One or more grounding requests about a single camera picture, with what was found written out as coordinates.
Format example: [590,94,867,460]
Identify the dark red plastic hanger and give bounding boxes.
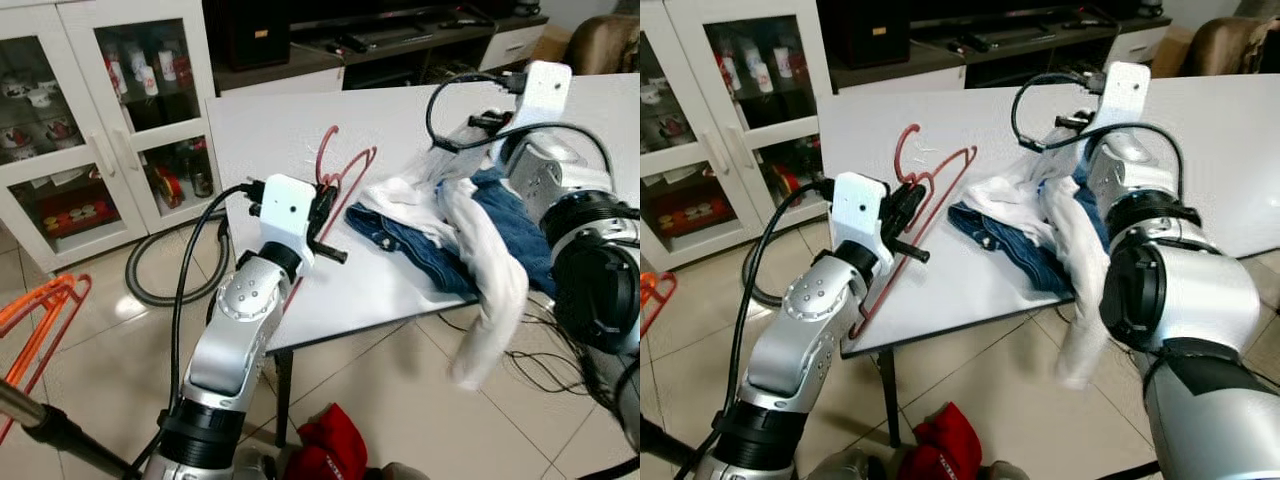
[848,120,979,343]
[283,123,379,313]

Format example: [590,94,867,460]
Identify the white table black legs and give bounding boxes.
[815,72,1280,448]
[205,72,641,448]

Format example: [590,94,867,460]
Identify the brown leather chair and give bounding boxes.
[563,14,641,76]
[1172,15,1280,79]

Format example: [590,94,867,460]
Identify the bunch of orange hangers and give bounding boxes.
[0,272,93,443]
[640,270,680,338]

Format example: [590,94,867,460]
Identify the red crumpled cloth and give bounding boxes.
[908,402,988,480]
[285,403,371,480]

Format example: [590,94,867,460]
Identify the grey robot left leg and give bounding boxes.
[228,448,293,480]
[810,450,896,480]

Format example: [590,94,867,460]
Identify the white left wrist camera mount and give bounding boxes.
[830,172,891,269]
[258,175,319,273]

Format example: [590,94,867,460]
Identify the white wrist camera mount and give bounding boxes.
[258,175,319,273]
[515,60,574,141]
[1095,60,1154,136]
[830,172,891,269]

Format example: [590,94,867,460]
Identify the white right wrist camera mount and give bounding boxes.
[515,60,574,141]
[1095,60,1154,136]

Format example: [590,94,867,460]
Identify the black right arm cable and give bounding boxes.
[425,72,616,191]
[1010,72,1186,196]

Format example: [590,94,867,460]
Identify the grey vacuum hose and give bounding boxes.
[125,213,239,308]
[745,268,793,309]

